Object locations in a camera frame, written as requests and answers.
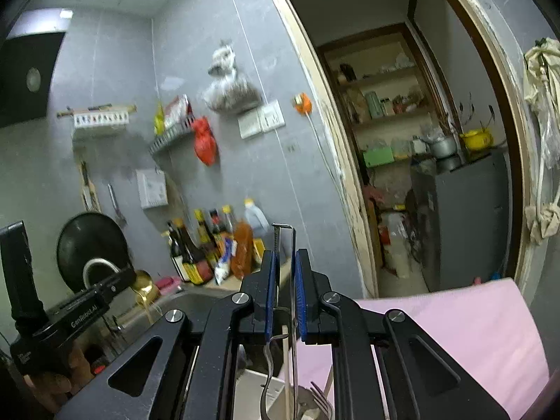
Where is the yellow pot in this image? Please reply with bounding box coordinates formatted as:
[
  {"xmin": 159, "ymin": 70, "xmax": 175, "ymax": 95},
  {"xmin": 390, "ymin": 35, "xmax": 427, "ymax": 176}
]
[{"xmin": 458, "ymin": 128, "xmax": 495, "ymax": 150}]

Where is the wooden pantry shelf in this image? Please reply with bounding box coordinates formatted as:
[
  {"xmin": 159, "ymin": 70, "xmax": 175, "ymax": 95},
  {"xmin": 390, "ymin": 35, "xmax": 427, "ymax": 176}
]
[{"xmin": 315, "ymin": 23, "xmax": 443, "ymax": 171}]

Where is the pink tablecloth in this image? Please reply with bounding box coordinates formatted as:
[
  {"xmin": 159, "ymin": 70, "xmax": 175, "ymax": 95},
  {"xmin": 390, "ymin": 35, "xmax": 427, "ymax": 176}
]
[{"xmin": 280, "ymin": 277, "xmax": 552, "ymax": 420}]

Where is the red and white snack packet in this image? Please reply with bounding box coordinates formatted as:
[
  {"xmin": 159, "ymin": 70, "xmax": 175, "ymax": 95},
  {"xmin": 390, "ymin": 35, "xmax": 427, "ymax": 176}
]
[{"xmin": 166, "ymin": 94, "xmax": 194, "ymax": 128}]

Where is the thin metal utensil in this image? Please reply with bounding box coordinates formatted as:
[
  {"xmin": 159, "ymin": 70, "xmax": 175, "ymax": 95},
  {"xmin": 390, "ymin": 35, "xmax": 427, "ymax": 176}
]
[{"xmin": 271, "ymin": 223, "xmax": 303, "ymax": 420}]

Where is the wire wall rack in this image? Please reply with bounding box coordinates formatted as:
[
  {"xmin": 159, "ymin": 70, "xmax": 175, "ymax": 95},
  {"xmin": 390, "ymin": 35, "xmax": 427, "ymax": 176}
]
[{"xmin": 148, "ymin": 121, "xmax": 196, "ymax": 155}]

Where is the metal ladle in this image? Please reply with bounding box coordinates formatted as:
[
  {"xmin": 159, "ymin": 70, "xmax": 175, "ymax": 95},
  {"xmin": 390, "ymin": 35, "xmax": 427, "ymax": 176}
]
[{"xmin": 130, "ymin": 270, "xmax": 162, "ymax": 322}]

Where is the white wall box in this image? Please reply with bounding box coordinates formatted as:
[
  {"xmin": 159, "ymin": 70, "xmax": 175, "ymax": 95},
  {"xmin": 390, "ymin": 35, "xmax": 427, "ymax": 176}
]
[{"xmin": 136, "ymin": 168, "xmax": 169, "ymax": 209}]

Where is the person's left hand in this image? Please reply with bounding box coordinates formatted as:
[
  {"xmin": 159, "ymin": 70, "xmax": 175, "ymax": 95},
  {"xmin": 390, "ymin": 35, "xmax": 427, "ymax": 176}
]
[{"xmin": 25, "ymin": 343, "xmax": 95, "ymax": 414}]

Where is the clear plastic bag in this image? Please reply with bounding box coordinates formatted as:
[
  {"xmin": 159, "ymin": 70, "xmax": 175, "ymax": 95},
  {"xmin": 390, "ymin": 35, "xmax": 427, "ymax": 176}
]
[{"xmin": 540, "ymin": 91, "xmax": 560, "ymax": 176}]

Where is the black wok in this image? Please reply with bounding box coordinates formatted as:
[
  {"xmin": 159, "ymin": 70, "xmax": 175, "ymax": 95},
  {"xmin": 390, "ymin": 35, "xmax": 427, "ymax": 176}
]
[{"xmin": 56, "ymin": 212, "xmax": 133, "ymax": 292}]

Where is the red plastic bag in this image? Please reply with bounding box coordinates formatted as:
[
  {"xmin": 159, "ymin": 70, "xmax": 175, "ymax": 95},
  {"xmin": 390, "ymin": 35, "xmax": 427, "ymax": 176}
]
[{"xmin": 192, "ymin": 115, "xmax": 218, "ymax": 167}]

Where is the white wall switch panel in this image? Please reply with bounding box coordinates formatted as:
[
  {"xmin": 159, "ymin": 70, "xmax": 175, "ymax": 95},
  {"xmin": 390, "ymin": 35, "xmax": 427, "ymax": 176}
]
[{"xmin": 237, "ymin": 100, "xmax": 285, "ymax": 139}]

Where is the grey cabinet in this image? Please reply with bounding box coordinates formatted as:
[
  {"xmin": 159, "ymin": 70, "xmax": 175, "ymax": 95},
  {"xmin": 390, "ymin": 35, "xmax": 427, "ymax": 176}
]
[{"xmin": 410, "ymin": 150, "xmax": 513, "ymax": 292}]

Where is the metal fork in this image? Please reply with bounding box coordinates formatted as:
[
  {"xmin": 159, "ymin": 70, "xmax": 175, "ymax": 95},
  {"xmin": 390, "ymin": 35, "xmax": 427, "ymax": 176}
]
[{"xmin": 301, "ymin": 380, "xmax": 332, "ymax": 420}]

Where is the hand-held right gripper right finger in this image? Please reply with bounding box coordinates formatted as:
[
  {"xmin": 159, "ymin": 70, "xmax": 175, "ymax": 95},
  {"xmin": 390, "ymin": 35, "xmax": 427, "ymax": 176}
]
[{"xmin": 294, "ymin": 248, "xmax": 512, "ymax": 420}]

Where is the row of sauce bottles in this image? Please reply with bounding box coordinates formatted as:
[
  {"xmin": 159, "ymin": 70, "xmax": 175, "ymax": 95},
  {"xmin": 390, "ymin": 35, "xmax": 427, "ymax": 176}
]
[{"xmin": 165, "ymin": 203, "xmax": 233, "ymax": 286}]

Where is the white power cable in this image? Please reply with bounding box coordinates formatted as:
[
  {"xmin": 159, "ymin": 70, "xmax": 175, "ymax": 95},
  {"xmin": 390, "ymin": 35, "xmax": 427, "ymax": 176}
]
[{"xmin": 306, "ymin": 113, "xmax": 343, "ymax": 187}]

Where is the white and blue packet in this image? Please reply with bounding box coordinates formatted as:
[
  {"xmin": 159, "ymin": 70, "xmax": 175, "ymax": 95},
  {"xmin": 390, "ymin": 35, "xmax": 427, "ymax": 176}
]
[{"xmin": 213, "ymin": 238, "xmax": 237, "ymax": 284}]

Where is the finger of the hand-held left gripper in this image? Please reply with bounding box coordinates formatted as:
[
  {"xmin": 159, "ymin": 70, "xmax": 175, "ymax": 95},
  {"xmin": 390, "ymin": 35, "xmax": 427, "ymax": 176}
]
[{"xmin": 47, "ymin": 267, "xmax": 138, "ymax": 332}]

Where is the wooden door frame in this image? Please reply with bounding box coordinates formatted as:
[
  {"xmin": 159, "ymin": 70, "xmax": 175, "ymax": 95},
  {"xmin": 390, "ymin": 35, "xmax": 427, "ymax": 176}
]
[{"xmin": 261, "ymin": 0, "xmax": 539, "ymax": 299}]

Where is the white utensil container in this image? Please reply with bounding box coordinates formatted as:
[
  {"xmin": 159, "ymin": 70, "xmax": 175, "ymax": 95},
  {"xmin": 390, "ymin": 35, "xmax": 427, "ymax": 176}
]
[{"xmin": 235, "ymin": 368, "xmax": 290, "ymax": 420}]

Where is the pink sponge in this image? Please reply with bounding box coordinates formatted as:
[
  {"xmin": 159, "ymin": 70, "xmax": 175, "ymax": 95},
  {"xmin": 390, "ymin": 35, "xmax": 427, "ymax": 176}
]
[{"xmin": 156, "ymin": 276, "xmax": 183, "ymax": 295}]

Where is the green box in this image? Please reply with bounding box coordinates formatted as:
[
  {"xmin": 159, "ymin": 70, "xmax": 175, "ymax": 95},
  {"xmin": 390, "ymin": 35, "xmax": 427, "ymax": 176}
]
[{"xmin": 362, "ymin": 146, "xmax": 395, "ymax": 168}]

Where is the hanging metal utensil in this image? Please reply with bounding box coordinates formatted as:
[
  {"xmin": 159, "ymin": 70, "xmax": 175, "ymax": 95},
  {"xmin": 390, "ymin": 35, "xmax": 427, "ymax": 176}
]
[{"xmin": 107, "ymin": 183, "xmax": 127, "ymax": 229}]

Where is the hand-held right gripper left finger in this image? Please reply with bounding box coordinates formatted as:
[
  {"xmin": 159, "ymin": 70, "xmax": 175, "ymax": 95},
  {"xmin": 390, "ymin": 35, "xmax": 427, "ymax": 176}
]
[{"xmin": 52, "ymin": 249, "xmax": 279, "ymax": 420}]

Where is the grey plastic bag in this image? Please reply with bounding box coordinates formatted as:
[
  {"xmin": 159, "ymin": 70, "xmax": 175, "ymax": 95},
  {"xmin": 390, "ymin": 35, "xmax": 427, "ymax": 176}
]
[{"xmin": 202, "ymin": 41, "xmax": 264, "ymax": 113}]

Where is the beige rag mop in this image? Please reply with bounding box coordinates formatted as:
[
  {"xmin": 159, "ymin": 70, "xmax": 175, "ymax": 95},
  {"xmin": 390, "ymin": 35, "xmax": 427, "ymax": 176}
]
[{"xmin": 522, "ymin": 37, "xmax": 560, "ymax": 246}]

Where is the orange sauce pouch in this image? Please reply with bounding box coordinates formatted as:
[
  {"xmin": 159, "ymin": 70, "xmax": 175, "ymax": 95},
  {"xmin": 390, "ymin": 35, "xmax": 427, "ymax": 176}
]
[{"xmin": 230, "ymin": 220, "xmax": 256, "ymax": 279}]

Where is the hanging kitchen knife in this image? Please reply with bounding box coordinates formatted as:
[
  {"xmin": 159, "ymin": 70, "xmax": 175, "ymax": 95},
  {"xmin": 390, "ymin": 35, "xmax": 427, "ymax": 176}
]
[{"xmin": 81, "ymin": 161, "xmax": 100, "ymax": 212}]

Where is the grey metal pot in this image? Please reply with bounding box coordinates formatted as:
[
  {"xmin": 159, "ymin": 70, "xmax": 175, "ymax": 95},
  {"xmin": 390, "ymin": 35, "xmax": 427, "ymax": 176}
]
[{"xmin": 421, "ymin": 135, "xmax": 459, "ymax": 159}]

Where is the white rimmed dark bowl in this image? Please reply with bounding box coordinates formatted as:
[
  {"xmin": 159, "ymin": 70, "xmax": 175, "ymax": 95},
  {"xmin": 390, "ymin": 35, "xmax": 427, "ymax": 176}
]
[{"xmin": 83, "ymin": 258, "xmax": 120, "ymax": 288}]

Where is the white plastic bag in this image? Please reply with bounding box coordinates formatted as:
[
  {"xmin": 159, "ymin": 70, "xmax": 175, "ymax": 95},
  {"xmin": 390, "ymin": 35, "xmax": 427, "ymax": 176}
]
[{"xmin": 380, "ymin": 211, "xmax": 413, "ymax": 277}]

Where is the white knife rack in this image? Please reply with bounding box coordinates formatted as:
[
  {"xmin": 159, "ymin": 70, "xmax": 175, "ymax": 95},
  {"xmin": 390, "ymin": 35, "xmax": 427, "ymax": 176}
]
[{"xmin": 73, "ymin": 111, "xmax": 131, "ymax": 130}]

